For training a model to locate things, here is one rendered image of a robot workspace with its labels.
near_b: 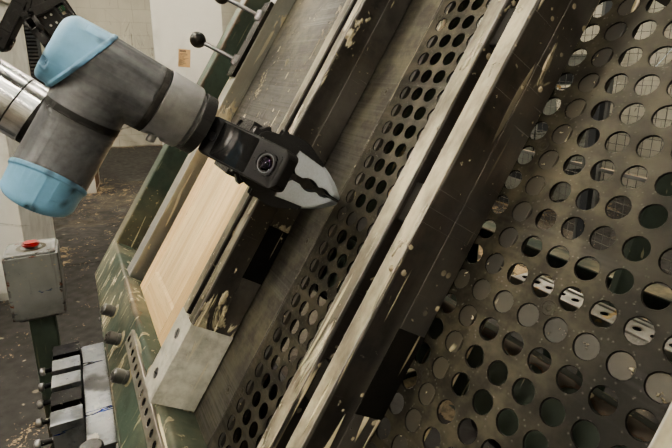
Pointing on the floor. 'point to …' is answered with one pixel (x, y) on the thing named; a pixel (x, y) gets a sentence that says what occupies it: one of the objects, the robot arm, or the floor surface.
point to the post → (43, 338)
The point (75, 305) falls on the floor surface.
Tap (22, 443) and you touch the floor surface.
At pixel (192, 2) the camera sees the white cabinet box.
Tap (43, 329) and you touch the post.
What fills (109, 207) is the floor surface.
